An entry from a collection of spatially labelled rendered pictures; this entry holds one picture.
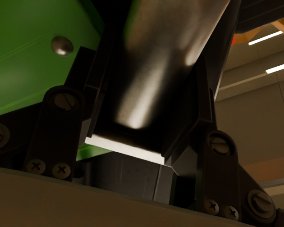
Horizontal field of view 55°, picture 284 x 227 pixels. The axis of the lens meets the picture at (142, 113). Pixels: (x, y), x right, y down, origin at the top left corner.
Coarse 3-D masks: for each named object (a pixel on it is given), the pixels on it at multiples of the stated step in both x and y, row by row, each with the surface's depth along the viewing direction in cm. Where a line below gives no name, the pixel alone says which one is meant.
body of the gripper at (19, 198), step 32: (0, 192) 5; (32, 192) 6; (64, 192) 6; (96, 192) 6; (0, 224) 5; (32, 224) 5; (64, 224) 5; (96, 224) 5; (128, 224) 6; (160, 224) 6; (192, 224) 6; (224, 224) 6
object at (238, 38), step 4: (260, 28) 397; (248, 32) 379; (252, 32) 385; (256, 32) 391; (236, 36) 385; (240, 36) 381; (244, 36) 376; (248, 36) 379; (252, 36) 385; (236, 40) 388; (240, 40) 384; (244, 40) 380; (248, 40) 379; (232, 44) 363
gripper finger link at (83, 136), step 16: (112, 32) 11; (80, 48) 11; (112, 48) 10; (80, 64) 10; (96, 64) 9; (112, 64) 10; (80, 80) 10; (96, 80) 9; (96, 96) 9; (16, 112) 8; (32, 112) 8; (96, 112) 10; (0, 128) 7; (16, 128) 8; (32, 128) 8; (0, 144) 7; (16, 144) 7; (80, 144) 10; (0, 160) 7
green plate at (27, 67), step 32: (0, 0) 12; (32, 0) 12; (64, 0) 12; (0, 32) 13; (32, 32) 13; (64, 32) 13; (96, 32) 13; (0, 64) 15; (32, 64) 14; (64, 64) 14; (0, 96) 16; (32, 96) 16
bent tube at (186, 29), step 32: (160, 0) 8; (192, 0) 8; (224, 0) 8; (128, 32) 9; (160, 32) 8; (192, 32) 8; (128, 64) 10; (160, 64) 9; (192, 64) 10; (128, 96) 10; (160, 96) 10; (96, 128) 12; (128, 128) 12; (160, 128) 13; (160, 160) 12
